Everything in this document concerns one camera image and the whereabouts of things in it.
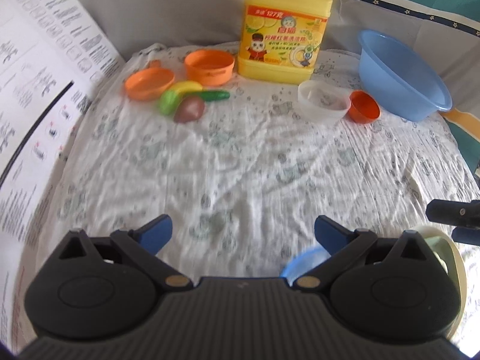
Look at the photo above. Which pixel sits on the white round plate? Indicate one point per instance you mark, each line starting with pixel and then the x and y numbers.
pixel 459 270

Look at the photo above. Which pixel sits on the white cat-print blanket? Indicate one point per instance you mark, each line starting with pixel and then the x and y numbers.
pixel 243 176

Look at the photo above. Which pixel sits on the orange toy pan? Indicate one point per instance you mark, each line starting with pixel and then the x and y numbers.
pixel 148 84

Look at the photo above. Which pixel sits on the white printed instruction sheet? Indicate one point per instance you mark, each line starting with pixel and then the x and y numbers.
pixel 33 101

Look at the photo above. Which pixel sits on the orange plastic bowl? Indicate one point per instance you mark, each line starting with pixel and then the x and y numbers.
pixel 210 73

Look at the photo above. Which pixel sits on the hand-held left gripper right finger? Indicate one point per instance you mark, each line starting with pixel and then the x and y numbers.
pixel 330 234

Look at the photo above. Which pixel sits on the clear plastic bowl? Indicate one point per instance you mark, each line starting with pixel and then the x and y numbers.
pixel 322 110

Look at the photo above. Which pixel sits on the grey bed rail star trim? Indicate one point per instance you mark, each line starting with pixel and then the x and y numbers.
pixel 168 7

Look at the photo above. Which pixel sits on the large blue plastic basin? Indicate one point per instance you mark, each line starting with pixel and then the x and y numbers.
pixel 397 82

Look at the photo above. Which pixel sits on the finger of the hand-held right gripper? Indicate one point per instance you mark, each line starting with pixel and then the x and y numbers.
pixel 468 235
pixel 450 213

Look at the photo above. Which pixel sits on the brown toy fruit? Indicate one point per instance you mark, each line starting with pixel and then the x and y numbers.
pixel 189 109

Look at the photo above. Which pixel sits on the green square plate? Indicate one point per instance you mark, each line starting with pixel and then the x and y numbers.
pixel 442 253

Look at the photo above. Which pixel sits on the yellow detergent bottle orange pump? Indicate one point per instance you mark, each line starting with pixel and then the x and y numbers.
pixel 281 26

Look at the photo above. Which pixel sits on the green toy cucumber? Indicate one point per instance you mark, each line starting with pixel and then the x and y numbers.
pixel 215 95

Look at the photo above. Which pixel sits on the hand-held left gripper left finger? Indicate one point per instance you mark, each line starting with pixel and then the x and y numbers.
pixel 155 232

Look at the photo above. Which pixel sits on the teal pillow yellow stripe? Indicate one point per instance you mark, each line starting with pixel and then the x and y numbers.
pixel 468 138

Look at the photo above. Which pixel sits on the small dark orange bowl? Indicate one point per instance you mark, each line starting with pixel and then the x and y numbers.
pixel 363 108

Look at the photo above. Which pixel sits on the translucent blue bowl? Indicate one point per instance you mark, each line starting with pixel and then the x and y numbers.
pixel 300 266

